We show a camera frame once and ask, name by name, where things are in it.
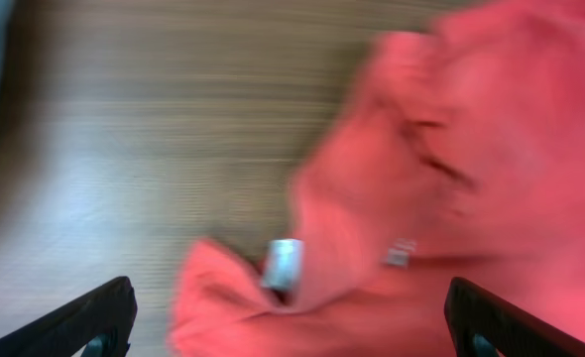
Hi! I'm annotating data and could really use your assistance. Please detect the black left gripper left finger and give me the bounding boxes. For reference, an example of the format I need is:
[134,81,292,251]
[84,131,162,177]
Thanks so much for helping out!
[0,276,138,357]

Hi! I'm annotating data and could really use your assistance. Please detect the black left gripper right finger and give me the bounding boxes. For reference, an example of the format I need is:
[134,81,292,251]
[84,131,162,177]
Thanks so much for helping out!
[444,277,585,357]

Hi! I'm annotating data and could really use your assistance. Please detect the red t-shirt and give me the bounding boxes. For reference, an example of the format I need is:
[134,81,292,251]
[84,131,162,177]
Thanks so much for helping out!
[169,0,585,356]

